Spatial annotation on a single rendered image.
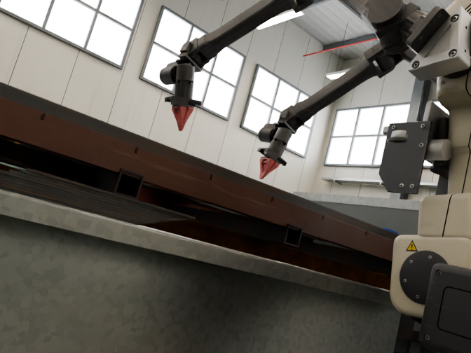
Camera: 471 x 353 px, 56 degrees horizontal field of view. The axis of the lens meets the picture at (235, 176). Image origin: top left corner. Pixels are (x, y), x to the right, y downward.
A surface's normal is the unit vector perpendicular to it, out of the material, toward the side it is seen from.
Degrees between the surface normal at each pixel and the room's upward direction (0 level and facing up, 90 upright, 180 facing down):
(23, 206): 90
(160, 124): 90
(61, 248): 90
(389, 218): 90
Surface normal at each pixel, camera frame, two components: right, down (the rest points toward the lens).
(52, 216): 0.56, 0.02
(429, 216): -0.75, -0.29
